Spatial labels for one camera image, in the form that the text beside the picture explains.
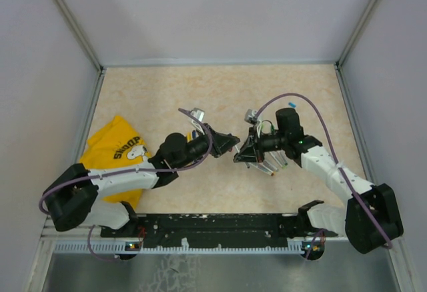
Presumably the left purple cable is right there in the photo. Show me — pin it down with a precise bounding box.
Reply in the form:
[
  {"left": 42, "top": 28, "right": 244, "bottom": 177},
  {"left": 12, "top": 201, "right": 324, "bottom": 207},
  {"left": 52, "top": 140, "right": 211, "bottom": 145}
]
[{"left": 39, "top": 107, "right": 214, "bottom": 263}]

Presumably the yellow cap white marker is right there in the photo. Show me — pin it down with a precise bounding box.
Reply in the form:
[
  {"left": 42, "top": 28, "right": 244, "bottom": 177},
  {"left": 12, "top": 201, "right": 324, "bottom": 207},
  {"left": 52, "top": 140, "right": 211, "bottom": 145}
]
[{"left": 265, "top": 160, "right": 278, "bottom": 172}]

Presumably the purple cable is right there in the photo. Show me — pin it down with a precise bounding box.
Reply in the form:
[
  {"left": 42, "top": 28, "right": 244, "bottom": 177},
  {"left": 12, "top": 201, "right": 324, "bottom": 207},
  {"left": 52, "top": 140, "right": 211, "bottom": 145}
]
[
  {"left": 39, "top": 107, "right": 214, "bottom": 263},
  {"left": 255, "top": 93, "right": 394, "bottom": 249}
]

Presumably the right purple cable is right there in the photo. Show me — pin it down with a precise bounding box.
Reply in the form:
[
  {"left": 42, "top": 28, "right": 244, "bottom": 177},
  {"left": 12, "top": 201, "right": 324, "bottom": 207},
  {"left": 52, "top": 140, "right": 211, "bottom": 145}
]
[{"left": 255, "top": 93, "right": 394, "bottom": 249}]

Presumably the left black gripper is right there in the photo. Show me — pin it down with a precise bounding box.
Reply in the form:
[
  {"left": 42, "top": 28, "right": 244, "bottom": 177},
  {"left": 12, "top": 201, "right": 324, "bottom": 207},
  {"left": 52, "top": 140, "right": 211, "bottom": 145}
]
[{"left": 175, "top": 122, "right": 239, "bottom": 169}]

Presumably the yellow snoopy t-shirt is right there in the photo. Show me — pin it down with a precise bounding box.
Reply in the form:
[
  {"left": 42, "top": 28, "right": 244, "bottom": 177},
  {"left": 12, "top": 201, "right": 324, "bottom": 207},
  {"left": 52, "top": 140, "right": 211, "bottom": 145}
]
[{"left": 78, "top": 115, "right": 151, "bottom": 208}]

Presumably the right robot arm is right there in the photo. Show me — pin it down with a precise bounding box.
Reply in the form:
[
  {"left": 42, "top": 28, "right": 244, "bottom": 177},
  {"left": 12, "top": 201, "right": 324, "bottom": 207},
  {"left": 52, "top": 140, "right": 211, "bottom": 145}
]
[{"left": 234, "top": 108, "right": 404, "bottom": 254}]

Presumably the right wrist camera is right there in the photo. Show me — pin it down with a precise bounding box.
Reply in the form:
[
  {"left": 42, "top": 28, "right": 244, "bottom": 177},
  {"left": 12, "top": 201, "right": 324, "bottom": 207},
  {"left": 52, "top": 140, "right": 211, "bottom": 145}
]
[{"left": 244, "top": 109, "right": 258, "bottom": 125}]

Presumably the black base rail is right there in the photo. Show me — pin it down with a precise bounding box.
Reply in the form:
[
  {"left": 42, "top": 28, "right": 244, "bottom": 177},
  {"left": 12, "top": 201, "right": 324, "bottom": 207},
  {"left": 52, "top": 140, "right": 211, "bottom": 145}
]
[{"left": 101, "top": 213, "right": 317, "bottom": 249}]

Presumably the light green cap marker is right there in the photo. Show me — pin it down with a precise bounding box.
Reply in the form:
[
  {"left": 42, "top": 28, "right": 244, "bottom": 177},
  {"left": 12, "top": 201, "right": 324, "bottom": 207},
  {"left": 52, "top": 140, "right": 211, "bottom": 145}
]
[{"left": 278, "top": 153, "right": 288, "bottom": 169}]

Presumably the grey slotted cable duct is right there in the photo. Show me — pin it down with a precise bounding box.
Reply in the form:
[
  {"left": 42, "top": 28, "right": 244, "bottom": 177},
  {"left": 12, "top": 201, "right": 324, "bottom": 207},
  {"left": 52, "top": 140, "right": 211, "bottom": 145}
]
[{"left": 53, "top": 240, "right": 311, "bottom": 255}]

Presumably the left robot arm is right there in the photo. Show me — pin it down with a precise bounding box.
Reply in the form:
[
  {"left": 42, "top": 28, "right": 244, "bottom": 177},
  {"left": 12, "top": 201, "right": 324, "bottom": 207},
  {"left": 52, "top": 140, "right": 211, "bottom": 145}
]
[{"left": 39, "top": 123, "right": 240, "bottom": 237}]

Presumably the grey cap marker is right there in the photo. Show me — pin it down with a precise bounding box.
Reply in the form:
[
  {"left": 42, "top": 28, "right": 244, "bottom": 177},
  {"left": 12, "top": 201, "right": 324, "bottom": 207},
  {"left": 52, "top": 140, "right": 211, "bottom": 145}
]
[{"left": 271, "top": 155, "right": 280, "bottom": 171}]

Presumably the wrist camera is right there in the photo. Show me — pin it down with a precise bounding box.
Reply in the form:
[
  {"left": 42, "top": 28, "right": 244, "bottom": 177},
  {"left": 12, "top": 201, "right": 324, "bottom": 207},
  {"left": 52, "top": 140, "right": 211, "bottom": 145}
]
[
  {"left": 244, "top": 109, "right": 258, "bottom": 125},
  {"left": 190, "top": 107, "right": 205, "bottom": 123}
]

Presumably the magenta cap marker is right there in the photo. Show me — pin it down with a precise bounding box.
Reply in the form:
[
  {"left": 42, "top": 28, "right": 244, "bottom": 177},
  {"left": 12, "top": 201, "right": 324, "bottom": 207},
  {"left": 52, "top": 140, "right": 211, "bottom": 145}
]
[{"left": 255, "top": 164, "right": 274, "bottom": 176}]

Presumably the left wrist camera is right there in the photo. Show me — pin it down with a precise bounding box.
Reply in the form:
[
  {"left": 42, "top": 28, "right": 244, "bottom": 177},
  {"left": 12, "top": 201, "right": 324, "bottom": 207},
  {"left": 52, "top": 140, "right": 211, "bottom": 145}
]
[{"left": 190, "top": 107, "right": 205, "bottom": 123}]

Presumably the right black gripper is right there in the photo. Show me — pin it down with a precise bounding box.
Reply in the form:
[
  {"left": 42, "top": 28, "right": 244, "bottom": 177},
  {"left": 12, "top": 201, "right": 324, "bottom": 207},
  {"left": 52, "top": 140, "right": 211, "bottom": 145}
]
[{"left": 234, "top": 125, "right": 288, "bottom": 163}]

